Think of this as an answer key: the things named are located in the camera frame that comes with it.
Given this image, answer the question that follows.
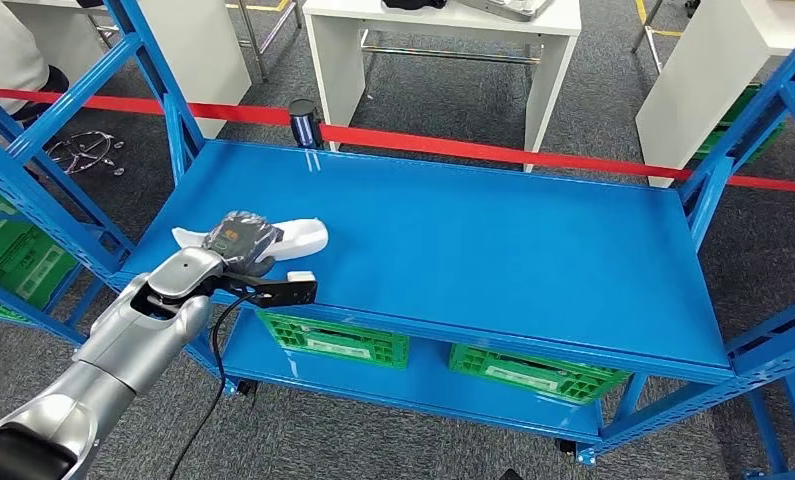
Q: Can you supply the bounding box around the white table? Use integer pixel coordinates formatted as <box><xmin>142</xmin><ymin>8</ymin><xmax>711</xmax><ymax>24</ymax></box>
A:
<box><xmin>302</xmin><ymin>0</ymin><xmax>582</xmax><ymax>175</ymax></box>
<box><xmin>2</xmin><ymin>0</ymin><xmax>253</xmax><ymax>140</ymax></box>
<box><xmin>635</xmin><ymin>0</ymin><xmax>795</xmax><ymax>189</ymax></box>

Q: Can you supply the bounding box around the steel table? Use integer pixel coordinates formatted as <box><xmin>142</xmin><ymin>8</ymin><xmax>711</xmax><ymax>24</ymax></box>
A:
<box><xmin>224</xmin><ymin>0</ymin><xmax>304</xmax><ymax>85</ymax></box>

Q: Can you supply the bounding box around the chrome chair base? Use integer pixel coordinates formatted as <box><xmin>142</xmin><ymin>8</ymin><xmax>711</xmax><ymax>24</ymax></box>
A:
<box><xmin>43</xmin><ymin>129</ymin><xmax>127</xmax><ymax>178</ymax></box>

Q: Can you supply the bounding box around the black barrier post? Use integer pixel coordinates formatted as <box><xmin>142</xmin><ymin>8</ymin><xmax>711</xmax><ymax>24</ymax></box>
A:
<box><xmin>288</xmin><ymin>97</ymin><xmax>323</xmax><ymax>151</ymax></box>

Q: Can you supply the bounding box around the white plastic part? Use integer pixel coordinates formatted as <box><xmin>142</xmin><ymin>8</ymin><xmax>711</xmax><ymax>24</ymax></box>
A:
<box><xmin>171</xmin><ymin>217</ymin><xmax>330</xmax><ymax>261</ymax></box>

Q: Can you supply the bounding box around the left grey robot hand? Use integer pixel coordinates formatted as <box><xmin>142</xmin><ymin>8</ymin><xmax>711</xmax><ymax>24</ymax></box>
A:
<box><xmin>201</xmin><ymin>210</ymin><xmax>286</xmax><ymax>278</ymax></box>

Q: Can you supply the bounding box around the red barrier belt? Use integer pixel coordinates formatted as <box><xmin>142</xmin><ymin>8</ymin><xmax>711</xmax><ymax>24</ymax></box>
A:
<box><xmin>318</xmin><ymin>123</ymin><xmax>795</xmax><ymax>197</ymax></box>
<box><xmin>0</xmin><ymin>86</ymin><xmax>294</xmax><ymax>128</ymax></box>

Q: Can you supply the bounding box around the silver metal tray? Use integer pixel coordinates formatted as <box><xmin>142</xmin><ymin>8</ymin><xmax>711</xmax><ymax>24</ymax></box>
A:
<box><xmin>456</xmin><ymin>0</ymin><xmax>556</xmax><ymax>23</ymax></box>

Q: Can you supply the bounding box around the black round stool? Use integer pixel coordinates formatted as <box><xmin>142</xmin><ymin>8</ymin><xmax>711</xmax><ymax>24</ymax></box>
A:
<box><xmin>11</xmin><ymin>64</ymin><xmax>71</xmax><ymax>125</ymax></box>

